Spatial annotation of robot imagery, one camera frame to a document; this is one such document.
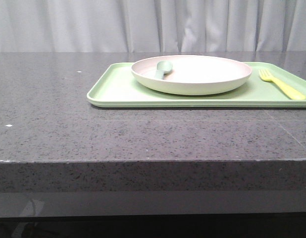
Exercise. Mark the white round plate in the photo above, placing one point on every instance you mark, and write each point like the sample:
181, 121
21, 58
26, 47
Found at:
193, 74

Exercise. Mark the pale green plastic spoon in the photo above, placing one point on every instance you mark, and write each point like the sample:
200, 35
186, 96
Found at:
162, 68

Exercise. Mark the yellow plastic fork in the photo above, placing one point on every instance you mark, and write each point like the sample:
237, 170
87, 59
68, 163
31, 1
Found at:
289, 91

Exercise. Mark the white pleated curtain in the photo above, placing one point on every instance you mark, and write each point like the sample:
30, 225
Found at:
152, 25

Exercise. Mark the light green rectangular tray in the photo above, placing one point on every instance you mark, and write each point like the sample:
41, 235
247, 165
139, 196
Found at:
117, 88

